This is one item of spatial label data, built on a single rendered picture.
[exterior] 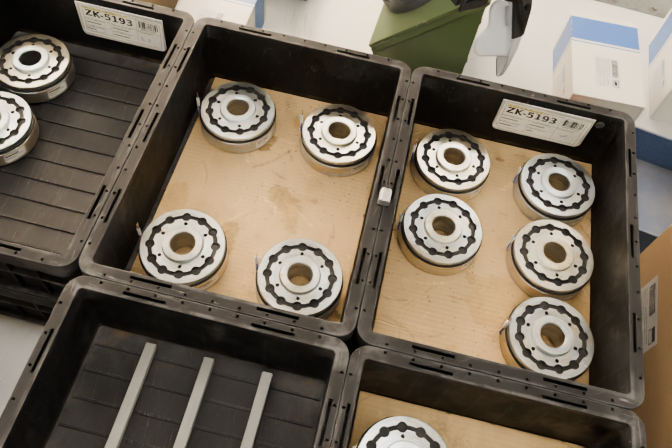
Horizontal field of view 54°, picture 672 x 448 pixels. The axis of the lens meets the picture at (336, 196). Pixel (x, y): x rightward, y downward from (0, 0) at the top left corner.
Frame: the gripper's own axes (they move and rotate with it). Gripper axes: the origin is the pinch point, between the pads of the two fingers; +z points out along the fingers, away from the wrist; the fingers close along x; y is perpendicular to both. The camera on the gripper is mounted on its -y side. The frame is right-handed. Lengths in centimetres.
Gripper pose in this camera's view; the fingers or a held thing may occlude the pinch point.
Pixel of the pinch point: (467, 31)
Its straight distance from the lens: 85.0
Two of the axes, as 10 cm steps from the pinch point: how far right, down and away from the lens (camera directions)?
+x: 4.8, 7.9, -3.8
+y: -8.6, 3.5, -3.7
